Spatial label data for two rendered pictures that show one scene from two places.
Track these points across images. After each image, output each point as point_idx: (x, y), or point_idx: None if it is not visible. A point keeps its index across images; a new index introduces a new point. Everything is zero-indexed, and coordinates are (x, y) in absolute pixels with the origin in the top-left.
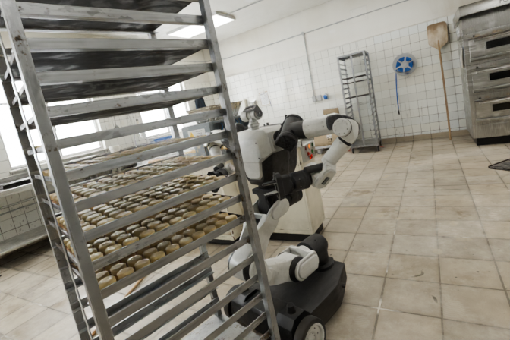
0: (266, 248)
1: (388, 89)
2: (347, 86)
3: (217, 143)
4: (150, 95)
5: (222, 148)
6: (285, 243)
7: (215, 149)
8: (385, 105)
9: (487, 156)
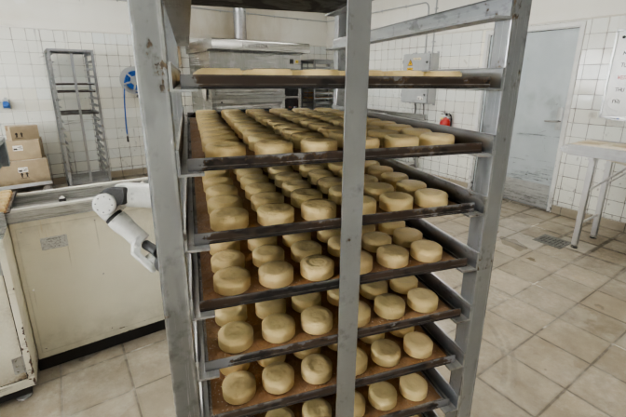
0: (106, 367)
1: (113, 108)
2: (47, 93)
3: (140, 206)
4: None
5: None
6: (131, 346)
7: (128, 218)
8: (107, 127)
9: None
